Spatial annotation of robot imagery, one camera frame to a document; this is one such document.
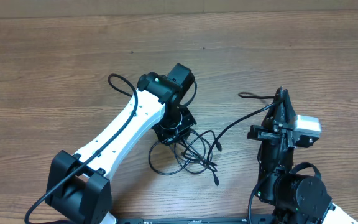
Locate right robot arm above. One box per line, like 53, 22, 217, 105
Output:
247, 88, 358, 224

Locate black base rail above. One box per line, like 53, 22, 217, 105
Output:
117, 215, 276, 224

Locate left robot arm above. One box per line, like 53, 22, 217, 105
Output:
43, 63, 196, 224

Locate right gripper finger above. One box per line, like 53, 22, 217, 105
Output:
283, 89, 296, 123
269, 86, 285, 121

